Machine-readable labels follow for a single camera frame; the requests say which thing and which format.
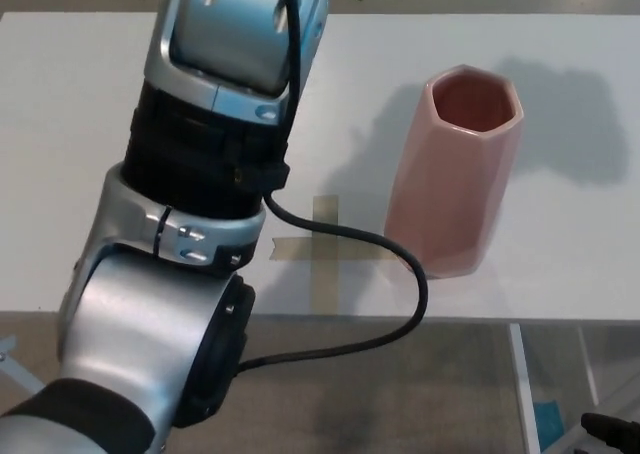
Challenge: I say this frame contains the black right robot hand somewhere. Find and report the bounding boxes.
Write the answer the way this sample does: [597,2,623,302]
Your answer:
[579,412,640,454]

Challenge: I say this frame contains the pink faceted ceramic vase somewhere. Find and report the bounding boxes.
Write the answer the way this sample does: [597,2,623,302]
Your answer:
[383,63,525,279]

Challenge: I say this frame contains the teal floor tape patch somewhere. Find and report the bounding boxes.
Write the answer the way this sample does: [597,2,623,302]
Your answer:
[533,400,567,454]

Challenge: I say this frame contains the white table leg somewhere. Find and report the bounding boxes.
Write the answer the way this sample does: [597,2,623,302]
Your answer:
[508,322,542,454]
[577,326,602,406]

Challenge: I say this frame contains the light blue stand leg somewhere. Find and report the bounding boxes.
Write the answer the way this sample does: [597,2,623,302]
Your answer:
[0,333,47,391]

